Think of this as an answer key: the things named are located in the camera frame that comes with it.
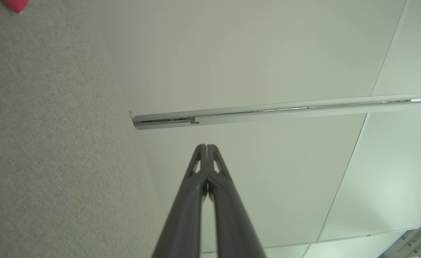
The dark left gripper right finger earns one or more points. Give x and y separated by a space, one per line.
232 222

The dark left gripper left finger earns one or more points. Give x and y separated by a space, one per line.
183 215

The red white basketball jersey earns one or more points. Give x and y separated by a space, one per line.
17 4

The grey fabric table cover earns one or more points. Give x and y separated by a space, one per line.
46 143

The silver metal rail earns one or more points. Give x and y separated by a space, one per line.
267 111

